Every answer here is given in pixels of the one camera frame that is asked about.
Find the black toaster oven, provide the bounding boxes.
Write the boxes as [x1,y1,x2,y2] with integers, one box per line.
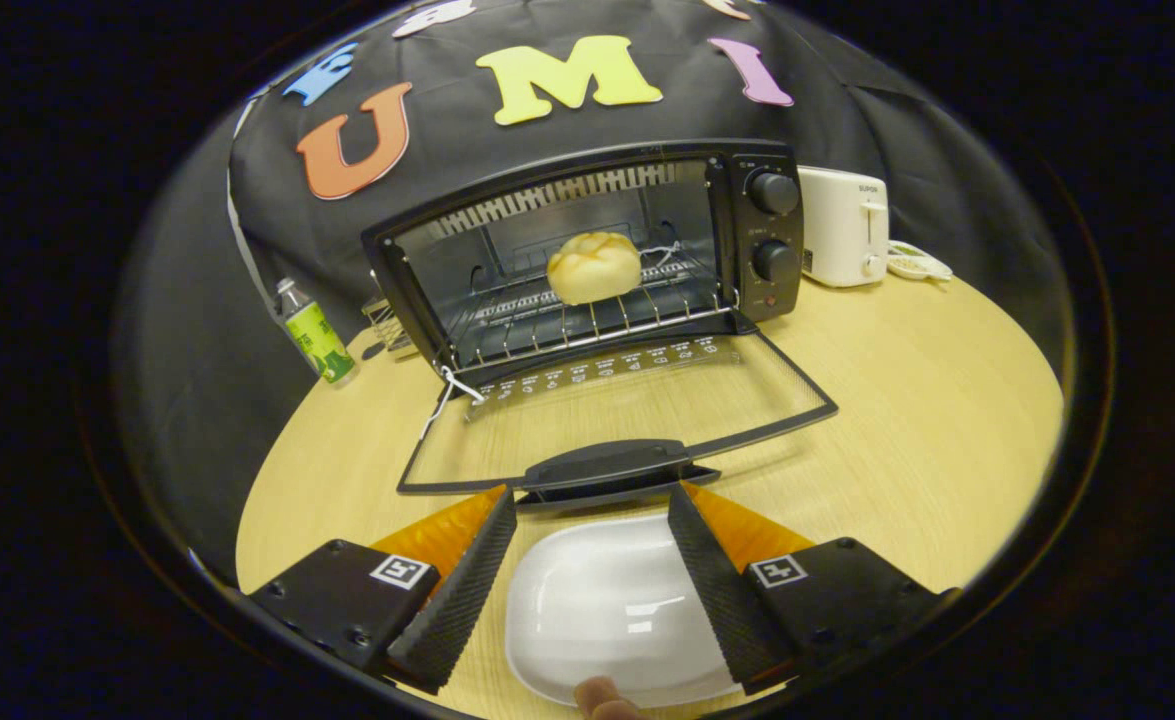
[362,138,840,513]

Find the wire rack holder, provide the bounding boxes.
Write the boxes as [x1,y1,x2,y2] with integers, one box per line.
[362,295,419,361]

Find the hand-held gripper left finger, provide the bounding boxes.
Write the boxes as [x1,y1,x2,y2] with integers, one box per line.
[247,487,518,696]

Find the round golden bread bun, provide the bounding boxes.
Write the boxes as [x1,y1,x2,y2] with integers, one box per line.
[546,231,642,306]

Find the white square plate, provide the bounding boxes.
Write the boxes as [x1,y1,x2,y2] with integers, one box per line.
[504,513,744,709]

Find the green label plastic bottle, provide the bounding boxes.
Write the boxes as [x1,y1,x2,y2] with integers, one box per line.
[275,278,358,386]

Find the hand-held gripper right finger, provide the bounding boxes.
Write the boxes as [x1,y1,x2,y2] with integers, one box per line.
[667,482,948,696]

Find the small white dish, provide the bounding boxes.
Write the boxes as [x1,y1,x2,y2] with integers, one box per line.
[887,240,954,283]

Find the white pop-up toaster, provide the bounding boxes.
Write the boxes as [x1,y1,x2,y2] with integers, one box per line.
[797,165,890,289]

